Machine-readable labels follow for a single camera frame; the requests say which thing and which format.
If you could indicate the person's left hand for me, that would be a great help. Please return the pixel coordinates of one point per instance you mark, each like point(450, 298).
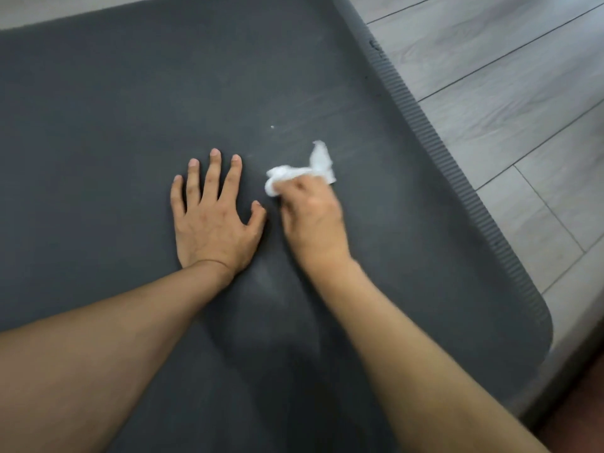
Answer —
point(212, 231)

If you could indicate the person's right hand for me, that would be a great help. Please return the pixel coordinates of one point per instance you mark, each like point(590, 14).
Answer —
point(314, 221)

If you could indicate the white tissue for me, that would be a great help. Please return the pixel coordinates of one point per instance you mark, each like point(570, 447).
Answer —
point(321, 160)

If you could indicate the dark grey yoga mat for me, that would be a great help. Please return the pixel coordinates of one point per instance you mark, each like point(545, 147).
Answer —
point(141, 89)

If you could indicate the person's left forearm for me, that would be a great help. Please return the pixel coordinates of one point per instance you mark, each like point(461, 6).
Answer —
point(85, 353)

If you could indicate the person's right forearm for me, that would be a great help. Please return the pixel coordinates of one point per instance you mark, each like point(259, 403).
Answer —
point(415, 372)

